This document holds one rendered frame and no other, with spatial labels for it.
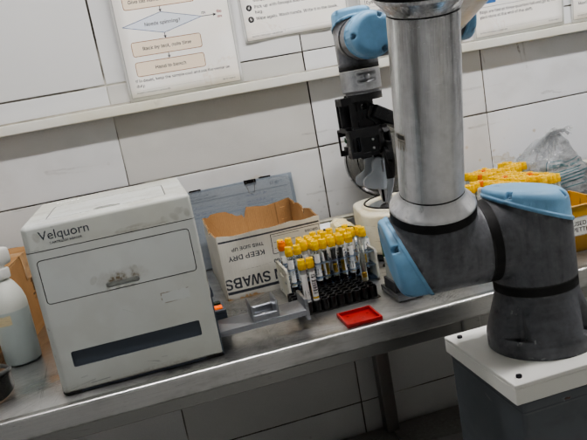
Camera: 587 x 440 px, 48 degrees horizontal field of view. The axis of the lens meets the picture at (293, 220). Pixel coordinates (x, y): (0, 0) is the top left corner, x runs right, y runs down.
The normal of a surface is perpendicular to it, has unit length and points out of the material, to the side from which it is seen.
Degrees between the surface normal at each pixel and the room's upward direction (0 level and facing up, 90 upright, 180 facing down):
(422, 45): 105
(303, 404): 90
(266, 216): 87
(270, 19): 91
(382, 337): 90
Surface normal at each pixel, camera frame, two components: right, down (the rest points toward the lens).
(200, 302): 0.24, 0.16
